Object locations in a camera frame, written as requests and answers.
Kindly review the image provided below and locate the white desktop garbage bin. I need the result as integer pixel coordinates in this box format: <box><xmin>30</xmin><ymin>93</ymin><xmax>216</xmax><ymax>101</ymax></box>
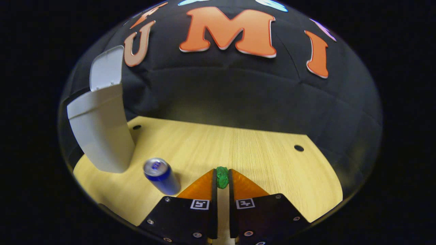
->
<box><xmin>66</xmin><ymin>45</ymin><xmax>136</xmax><ymax>173</ymax></box>

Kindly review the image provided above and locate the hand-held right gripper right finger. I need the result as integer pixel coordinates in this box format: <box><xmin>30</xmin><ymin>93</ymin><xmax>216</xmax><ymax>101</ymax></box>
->
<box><xmin>228</xmin><ymin>168</ymin><xmax>311</xmax><ymax>245</ymax></box>

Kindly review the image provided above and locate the wooden desktop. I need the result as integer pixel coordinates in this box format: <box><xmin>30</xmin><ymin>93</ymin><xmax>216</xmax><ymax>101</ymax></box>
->
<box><xmin>73</xmin><ymin>116</ymin><xmax>343</xmax><ymax>239</ymax></box>

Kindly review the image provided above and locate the green paper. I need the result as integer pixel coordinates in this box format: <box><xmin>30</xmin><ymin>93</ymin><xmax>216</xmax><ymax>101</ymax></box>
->
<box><xmin>216</xmin><ymin>166</ymin><xmax>230</xmax><ymax>189</ymax></box>

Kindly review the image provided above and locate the blue pop can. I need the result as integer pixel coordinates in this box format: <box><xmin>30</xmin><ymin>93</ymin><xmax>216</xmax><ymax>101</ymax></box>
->
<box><xmin>143</xmin><ymin>158</ymin><xmax>181</xmax><ymax>196</ymax></box>

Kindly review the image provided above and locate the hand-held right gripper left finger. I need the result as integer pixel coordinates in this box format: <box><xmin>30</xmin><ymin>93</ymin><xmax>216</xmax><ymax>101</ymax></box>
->
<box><xmin>138</xmin><ymin>168</ymin><xmax>218</xmax><ymax>245</ymax></box>

